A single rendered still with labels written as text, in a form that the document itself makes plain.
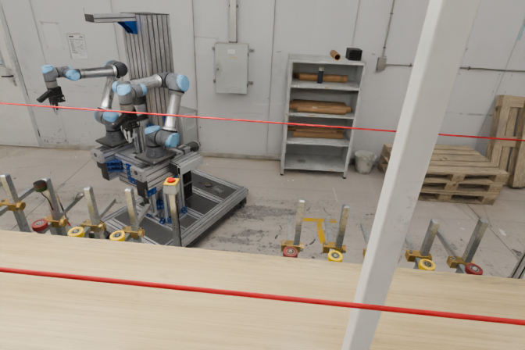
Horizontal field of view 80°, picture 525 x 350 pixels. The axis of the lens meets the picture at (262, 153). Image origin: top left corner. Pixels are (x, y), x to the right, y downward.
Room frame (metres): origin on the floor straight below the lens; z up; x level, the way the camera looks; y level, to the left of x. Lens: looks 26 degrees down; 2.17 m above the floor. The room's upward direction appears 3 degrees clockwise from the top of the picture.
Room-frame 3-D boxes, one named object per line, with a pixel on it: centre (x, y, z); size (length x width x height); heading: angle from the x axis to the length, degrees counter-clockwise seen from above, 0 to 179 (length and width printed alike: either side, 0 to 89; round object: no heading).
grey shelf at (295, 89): (3.93, -0.71, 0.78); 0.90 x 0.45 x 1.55; 90
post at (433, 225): (1.41, -0.98, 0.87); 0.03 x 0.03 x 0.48; 87
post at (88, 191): (1.53, 1.02, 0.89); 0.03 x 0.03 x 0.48; 87
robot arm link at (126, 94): (1.81, 0.84, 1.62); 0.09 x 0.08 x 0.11; 157
